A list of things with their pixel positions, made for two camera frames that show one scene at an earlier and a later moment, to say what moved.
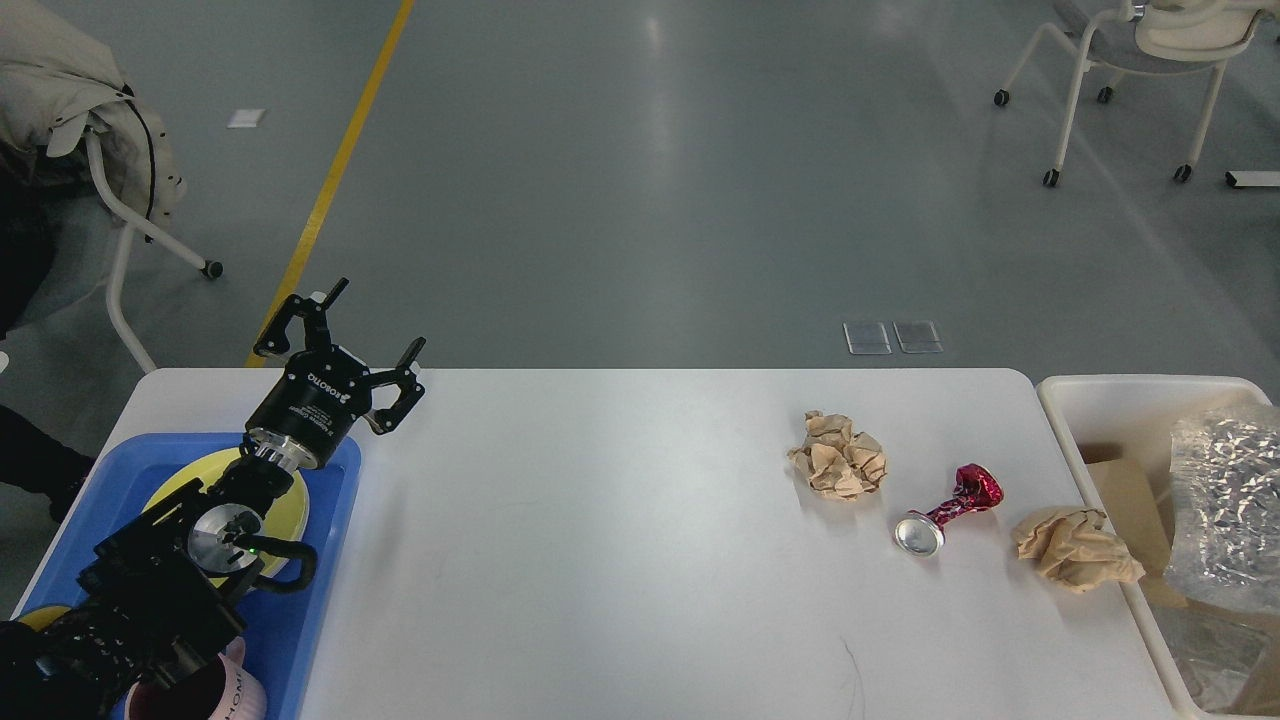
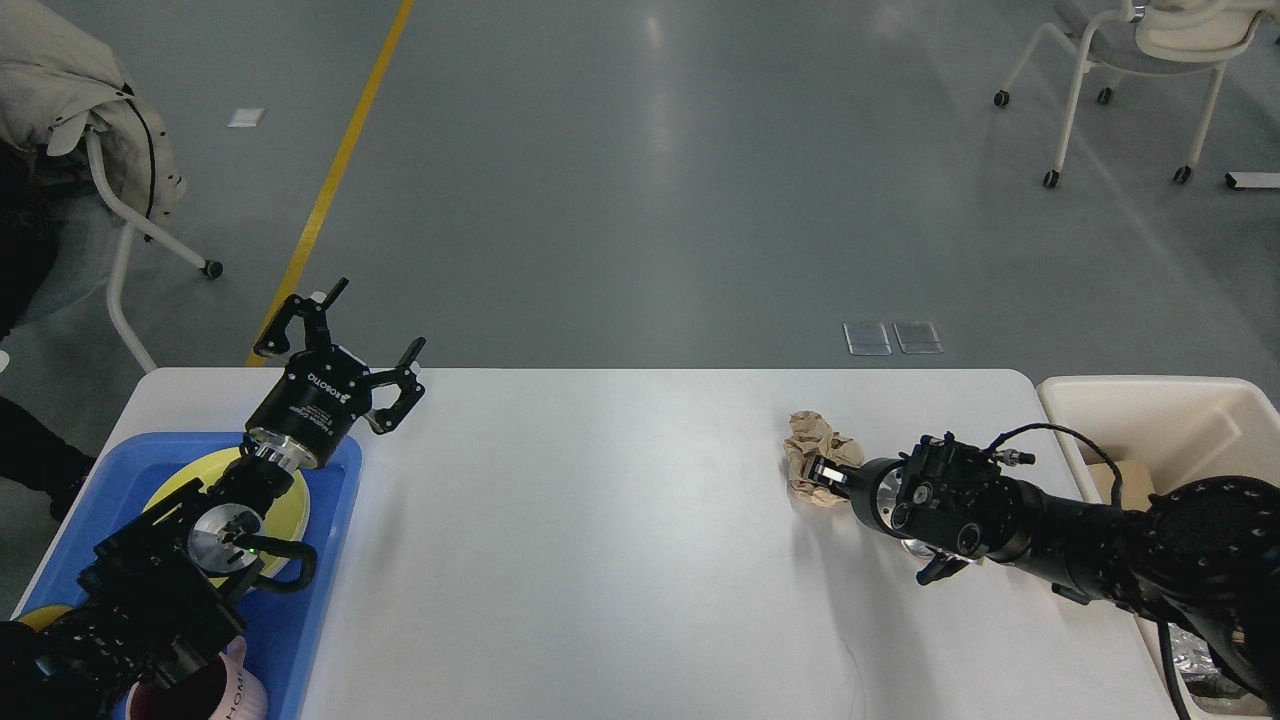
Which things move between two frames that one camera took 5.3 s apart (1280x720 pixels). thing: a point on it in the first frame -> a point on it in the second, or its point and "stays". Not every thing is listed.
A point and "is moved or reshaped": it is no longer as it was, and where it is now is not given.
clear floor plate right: [918, 336] stays
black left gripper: [315, 401] stays
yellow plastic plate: [286, 517] stays
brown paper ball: [838, 462] is moved or reshaped
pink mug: [227, 691] stays
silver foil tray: [1224, 478] -> [1204, 674]
